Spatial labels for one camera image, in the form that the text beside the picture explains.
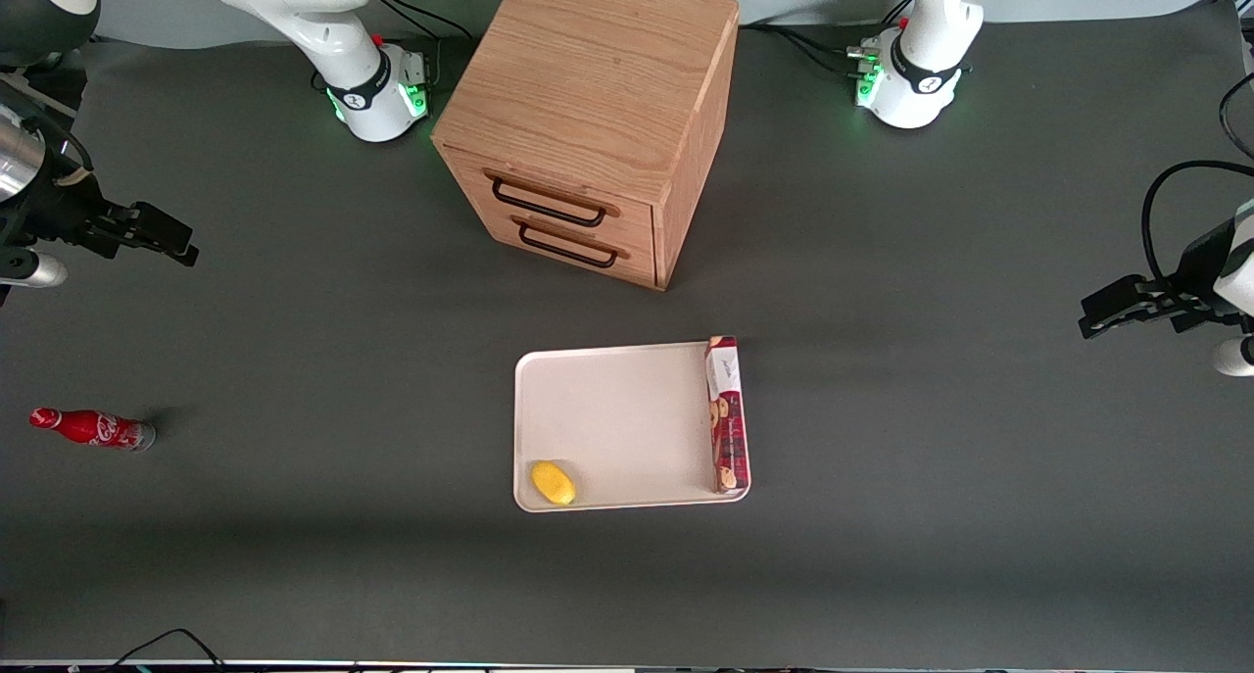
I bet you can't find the black arm base cable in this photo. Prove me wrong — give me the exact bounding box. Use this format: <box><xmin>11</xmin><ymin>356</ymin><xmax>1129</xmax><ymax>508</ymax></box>
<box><xmin>740</xmin><ymin>22</ymin><xmax>883</xmax><ymax>78</ymax></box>
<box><xmin>372</xmin><ymin>0</ymin><xmax>473</xmax><ymax>42</ymax></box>

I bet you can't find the yellow lemon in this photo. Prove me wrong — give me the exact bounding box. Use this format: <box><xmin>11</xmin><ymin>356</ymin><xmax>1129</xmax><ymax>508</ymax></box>
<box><xmin>530</xmin><ymin>460</ymin><xmax>577</xmax><ymax>506</ymax></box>

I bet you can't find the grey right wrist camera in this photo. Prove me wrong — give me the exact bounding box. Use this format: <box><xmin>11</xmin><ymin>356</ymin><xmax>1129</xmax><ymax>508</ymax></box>
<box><xmin>0</xmin><ymin>250</ymin><xmax>68</xmax><ymax>288</ymax></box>

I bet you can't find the white plastic tray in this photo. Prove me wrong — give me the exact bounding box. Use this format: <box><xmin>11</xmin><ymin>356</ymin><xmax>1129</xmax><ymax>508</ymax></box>
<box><xmin>513</xmin><ymin>340</ymin><xmax>752</xmax><ymax>513</ymax></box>

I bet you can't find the thin black table-edge cable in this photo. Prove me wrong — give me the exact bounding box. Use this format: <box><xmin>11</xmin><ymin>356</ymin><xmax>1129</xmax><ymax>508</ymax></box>
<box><xmin>98</xmin><ymin>628</ymin><xmax>228</xmax><ymax>670</ymax></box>

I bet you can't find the red coke bottle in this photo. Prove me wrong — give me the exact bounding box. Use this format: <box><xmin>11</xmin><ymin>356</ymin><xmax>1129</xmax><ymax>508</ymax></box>
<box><xmin>29</xmin><ymin>408</ymin><xmax>157</xmax><ymax>453</ymax></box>

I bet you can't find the black drawer handle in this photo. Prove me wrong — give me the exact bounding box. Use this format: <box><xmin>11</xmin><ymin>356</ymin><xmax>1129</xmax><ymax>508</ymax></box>
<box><xmin>490</xmin><ymin>175</ymin><xmax>608</xmax><ymax>228</ymax></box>
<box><xmin>516</xmin><ymin>222</ymin><xmax>620</xmax><ymax>269</ymax></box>

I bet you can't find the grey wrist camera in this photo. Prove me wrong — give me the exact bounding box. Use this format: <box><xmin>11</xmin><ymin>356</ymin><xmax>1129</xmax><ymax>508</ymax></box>
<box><xmin>0</xmin><ymin>250</ymin><xmax>68</xmax><ymax>288</ymax></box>
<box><xmin>1211</xmin><ymin>336</ymin><xmax>1254</xmax><ymax>378</ymax></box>

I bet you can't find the dark grey table mat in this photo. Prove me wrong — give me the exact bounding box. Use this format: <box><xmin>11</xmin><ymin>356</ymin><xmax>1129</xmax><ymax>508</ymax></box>
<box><xmin>0</xmin><ymin>2</ymin><xmax>1254</xmax><ymax>669</ymax></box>

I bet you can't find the black looped cable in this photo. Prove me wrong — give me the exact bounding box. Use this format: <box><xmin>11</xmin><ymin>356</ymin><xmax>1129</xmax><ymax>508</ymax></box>
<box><xmin>1141</xmin><ymin>160</ymin><xmax>1254</xmax><ymax>297</ymax></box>

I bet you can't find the wooden drawer cabinet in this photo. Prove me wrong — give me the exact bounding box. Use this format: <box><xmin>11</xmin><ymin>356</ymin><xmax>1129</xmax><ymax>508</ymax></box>
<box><xmin>431</xmin><ymin>0</ymin><xmax>741</xmax><ymax>292</ymax></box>

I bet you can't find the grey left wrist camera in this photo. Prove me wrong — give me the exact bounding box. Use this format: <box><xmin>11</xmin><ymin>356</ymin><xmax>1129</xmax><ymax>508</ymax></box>
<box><xmin>1211</xmin><ymin>336</ymin><xmax>1254</xmax><ymax>378</ymax></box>

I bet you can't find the red cookie box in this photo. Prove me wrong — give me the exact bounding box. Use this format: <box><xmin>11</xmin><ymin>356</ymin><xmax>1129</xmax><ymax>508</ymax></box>
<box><xmin>705</xmin><ymin>335</ymin><xmax>751</xmax><ymax>496</ymax></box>

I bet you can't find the black left arm base cable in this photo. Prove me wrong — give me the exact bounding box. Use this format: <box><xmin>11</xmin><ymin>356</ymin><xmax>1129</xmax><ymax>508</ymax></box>
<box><xmin>740</xmin><ymin>22</ymin><xmax>883</xmax><ymax>78</ymax></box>

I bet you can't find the black curved cable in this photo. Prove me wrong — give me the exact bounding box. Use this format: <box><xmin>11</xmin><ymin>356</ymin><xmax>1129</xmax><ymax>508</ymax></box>
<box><xmin>1219</xmin><ymin>71</ymin><xmax>1254</xmax><ymax>160</ymax></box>

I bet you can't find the black right arm base cable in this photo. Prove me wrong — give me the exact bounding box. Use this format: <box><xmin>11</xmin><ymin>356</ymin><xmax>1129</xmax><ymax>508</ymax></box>
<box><xmin>372</xmin><ymin>0</ymin><xmax>473</xmax><ymax>42</ymax></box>

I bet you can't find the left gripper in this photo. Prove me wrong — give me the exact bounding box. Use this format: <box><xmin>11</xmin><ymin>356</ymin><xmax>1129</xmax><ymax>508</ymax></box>
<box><xmin>1081</xmin><ymin>201</ymin><xmax>1254</xmax><ymax>339</ymax></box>

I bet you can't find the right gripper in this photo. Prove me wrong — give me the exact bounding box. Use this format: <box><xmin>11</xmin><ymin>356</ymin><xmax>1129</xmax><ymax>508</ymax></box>
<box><xmin>0</xmin><ymin>154</ymin><xmax>200</xmax><ymax>266</ymax></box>

